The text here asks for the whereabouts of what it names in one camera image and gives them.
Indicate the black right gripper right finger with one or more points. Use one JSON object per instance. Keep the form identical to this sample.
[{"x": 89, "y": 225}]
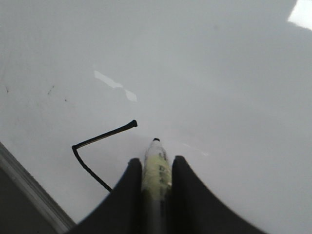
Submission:
[{"x": 196, "y": 210}]

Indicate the white black-tipped whiteboard marker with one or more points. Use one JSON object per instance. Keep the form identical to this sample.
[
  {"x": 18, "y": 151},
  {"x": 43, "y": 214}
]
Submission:
[{"x": 156, "y": 190}]

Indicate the white whiteboard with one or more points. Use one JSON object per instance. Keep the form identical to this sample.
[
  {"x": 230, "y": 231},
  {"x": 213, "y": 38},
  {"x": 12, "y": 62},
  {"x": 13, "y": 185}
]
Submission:
[{"x": 225, "y": 83}]

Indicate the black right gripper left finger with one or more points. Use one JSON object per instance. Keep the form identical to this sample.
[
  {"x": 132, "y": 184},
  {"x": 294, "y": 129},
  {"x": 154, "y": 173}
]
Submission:
[{"x": 118, "y": 213}]

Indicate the grey aluminium whiteboard tray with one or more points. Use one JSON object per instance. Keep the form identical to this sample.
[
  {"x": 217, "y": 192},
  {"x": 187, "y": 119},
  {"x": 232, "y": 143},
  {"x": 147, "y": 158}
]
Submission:
[{"x": 25, "y": 207}]

